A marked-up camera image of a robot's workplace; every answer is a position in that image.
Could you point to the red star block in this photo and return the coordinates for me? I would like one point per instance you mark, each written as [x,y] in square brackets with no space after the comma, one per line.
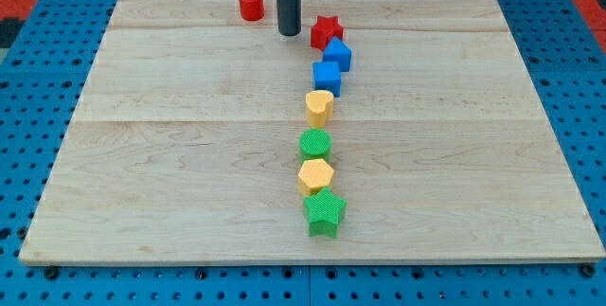
[324,30]

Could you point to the blue triangle block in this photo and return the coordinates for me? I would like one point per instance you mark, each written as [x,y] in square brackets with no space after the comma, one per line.
[337,51]

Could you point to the green star block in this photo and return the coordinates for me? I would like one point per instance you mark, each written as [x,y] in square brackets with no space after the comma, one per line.
[324,212]

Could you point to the red cylinder block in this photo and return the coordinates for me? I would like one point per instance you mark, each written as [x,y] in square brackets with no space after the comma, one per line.
[251,10]

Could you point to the blue cube block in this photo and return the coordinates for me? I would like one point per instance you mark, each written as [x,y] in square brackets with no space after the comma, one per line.
[327,76]

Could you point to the yellow heart block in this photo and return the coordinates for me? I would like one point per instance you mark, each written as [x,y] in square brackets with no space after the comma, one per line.
[319,107]

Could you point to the green cylinder block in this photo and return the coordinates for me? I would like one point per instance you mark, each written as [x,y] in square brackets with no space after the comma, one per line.
[314,144]

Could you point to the light wooden board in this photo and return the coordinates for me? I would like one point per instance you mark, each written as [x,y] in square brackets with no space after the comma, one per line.
[183,147]

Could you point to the yellow hexagon block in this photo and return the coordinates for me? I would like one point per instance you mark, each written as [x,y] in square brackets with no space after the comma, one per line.
[314,175]

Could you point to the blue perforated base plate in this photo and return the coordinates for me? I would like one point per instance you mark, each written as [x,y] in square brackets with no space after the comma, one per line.
[41,79]

